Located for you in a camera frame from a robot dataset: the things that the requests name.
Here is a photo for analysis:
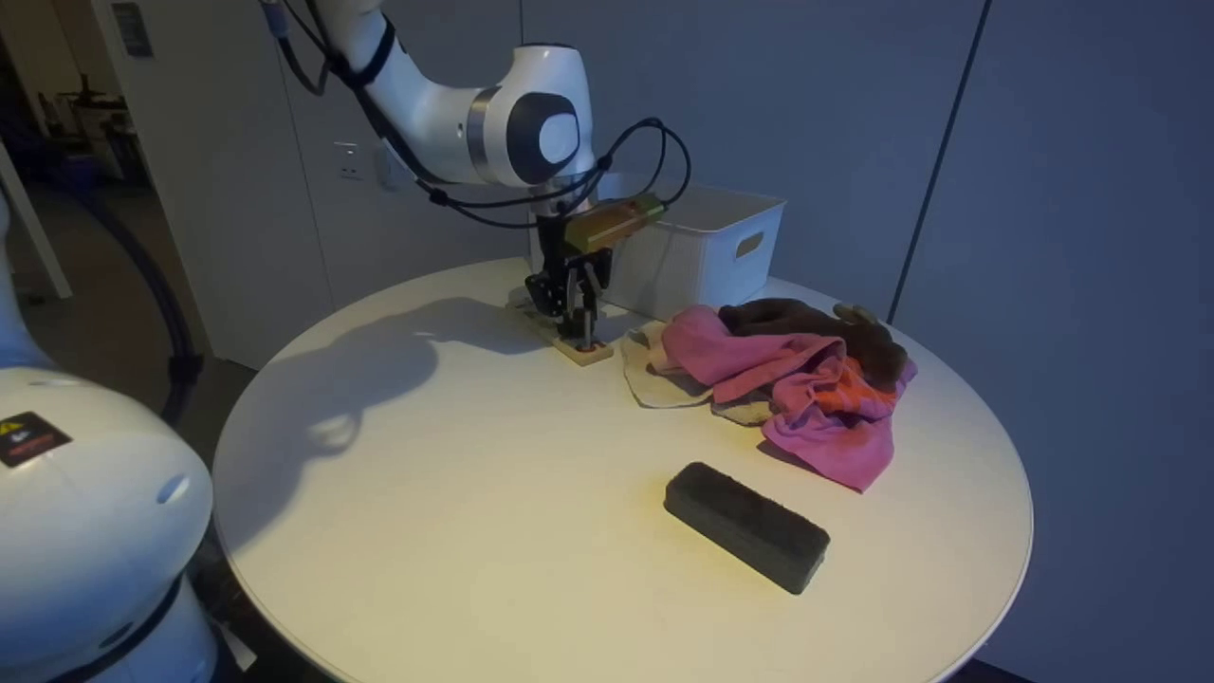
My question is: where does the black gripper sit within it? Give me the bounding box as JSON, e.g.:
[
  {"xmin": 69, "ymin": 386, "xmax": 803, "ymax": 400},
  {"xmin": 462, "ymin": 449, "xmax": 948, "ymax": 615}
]
[{"xmin": 525, "ymin": 208, "xmax": 618, "ymax": 350}]

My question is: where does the beige canvas bag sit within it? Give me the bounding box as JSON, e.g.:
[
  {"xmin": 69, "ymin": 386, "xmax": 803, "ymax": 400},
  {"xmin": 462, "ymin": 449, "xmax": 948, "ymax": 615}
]
[{"xmin": 616, "ymin": 318, "xmax": 778, "ymax": 428}]

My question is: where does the white ribbed storage box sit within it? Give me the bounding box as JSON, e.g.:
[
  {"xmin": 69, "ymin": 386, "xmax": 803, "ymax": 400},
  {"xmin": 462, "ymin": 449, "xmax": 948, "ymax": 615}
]
[{"xmin": 604, "ymin": 181, "xmax": 788, "ymax": 323}]

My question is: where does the pink cloth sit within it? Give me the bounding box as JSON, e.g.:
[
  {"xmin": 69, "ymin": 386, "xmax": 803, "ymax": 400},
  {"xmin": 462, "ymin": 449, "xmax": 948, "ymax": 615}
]
[{"xmin": 652, "ymin": 307, "xmax": 910, "ymax": 498}]

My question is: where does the dark brown cloth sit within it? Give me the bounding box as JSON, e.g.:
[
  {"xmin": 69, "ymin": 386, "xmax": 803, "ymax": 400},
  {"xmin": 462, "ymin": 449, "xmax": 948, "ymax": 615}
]
[{"xmin": 714, "ymin": 294, "xmax": 920, "ymax": 391}]

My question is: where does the black rectangular block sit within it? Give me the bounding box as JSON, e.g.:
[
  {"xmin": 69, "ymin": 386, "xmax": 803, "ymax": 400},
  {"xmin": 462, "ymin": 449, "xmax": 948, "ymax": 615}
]
[{"xmin": 661, "ymin": 461, "xmax": 836, "ymax": 600}]

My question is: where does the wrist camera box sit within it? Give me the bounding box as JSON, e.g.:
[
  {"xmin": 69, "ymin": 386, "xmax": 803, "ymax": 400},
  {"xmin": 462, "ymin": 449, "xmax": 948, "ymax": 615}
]
[{"xmin": 557, "ymin": 189, "xmax": 671, "ymax": 255}]

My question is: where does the thin black cable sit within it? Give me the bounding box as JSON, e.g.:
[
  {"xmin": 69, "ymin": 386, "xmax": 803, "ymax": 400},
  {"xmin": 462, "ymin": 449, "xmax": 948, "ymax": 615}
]
[{"xmin": 260, "ymin": 0, "xmax": 697, "ymax": 234}]

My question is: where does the thick black cable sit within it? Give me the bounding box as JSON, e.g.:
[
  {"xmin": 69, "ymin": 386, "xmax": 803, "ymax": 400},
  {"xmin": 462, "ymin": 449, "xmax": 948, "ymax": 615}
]
[{"xmin": 71, "ymin": 188, "xmax": 209, "ymax": 428}]

